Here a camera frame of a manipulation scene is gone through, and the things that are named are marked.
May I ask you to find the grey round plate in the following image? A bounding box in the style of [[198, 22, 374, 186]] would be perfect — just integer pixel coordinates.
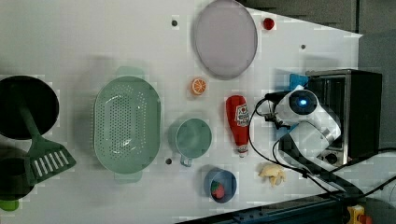
[[193, 0, 258, 79]]

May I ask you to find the bright green small object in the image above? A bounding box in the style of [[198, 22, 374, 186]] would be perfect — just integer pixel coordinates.
[[0, 201, 20, 212]]

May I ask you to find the green slotted spatula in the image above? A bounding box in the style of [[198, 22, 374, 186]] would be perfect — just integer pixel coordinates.
[[11, 90, 77, 186]]

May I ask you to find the yellow banana toy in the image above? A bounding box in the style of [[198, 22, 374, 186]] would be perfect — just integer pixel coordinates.
[[259, 164, 286, 187]]

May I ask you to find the black pan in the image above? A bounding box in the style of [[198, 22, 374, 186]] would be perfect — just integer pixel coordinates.
[[0, 76, 59, 140]]

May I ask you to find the green perforated colander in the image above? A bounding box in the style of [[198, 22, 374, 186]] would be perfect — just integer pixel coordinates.
[[93, 66, 162, 183]]

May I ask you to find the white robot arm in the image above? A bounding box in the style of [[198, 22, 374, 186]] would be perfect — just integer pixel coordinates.
[[275, 85, 362, 197]]

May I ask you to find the dark round container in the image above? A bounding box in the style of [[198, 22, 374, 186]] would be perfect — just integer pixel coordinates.
[[0, 158, 34, 201]]

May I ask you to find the red ketchup bottle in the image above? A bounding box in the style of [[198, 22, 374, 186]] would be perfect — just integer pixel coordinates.
[[226, 95, 249, 158]]

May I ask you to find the green cup with handle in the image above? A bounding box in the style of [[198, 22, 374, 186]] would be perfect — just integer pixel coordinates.
[[168, 118, 212, 167]]

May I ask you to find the blue bowl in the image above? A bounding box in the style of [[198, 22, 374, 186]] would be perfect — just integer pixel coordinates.
[[204, 168, 237, 203]]

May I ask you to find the orange slice toy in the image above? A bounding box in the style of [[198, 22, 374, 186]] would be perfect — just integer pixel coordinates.
[[191, 77, 206, 95]]

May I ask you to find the yellow orange clamp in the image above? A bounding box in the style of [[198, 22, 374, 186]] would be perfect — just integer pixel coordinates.
[[347, 204, 373, 224]]

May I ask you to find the small red tomato toy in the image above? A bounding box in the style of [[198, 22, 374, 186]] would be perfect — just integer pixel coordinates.
[[262, 18, 275, 30]]

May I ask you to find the red strawberry toy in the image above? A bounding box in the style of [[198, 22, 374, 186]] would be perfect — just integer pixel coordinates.
[[210, 181, 225, 200]]

